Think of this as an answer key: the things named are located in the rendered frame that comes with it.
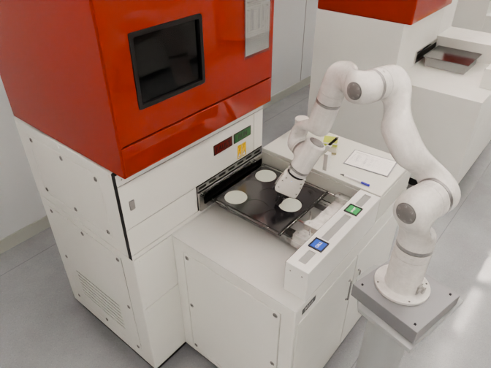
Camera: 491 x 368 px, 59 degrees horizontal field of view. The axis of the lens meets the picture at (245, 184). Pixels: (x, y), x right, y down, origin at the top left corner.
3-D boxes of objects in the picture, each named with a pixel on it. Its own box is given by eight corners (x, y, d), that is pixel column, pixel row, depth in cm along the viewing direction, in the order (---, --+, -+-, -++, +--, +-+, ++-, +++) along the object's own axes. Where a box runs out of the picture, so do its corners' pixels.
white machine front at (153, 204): (128, 258, 170) (110, 174, 147) (257, 170, 221) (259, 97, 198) (134, 262, 168) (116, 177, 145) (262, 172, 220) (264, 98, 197)
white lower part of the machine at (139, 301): (77, 307, 253) (38, 193, 205) (180, 234, 304) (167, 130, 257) (157, 380, 216) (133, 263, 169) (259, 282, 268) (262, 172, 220)
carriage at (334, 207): (290, 245, 172) (291, 240, 170) (337, 202, 195) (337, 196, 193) (307, 255, 167) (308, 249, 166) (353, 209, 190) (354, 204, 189)
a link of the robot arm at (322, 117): (301, 83, 157) (281, 147, 178) (326, 109, 148) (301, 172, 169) (321, 80, 161) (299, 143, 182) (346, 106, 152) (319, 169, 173)
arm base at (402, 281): (439, 286, 152) (455, 246, 142) (413, 315, 141) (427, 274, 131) (391, 258, 164) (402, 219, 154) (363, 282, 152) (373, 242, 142)
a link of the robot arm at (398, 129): (411, 227, 135) (440, 209, 143) (444, 220, 125) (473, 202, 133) (348, 80, 137) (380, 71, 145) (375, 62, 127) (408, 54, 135)
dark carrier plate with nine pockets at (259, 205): (215, 198, 189) (215, 198, 189) (263, 166, 211) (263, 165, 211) (279, 232, 171) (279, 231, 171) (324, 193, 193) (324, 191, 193)
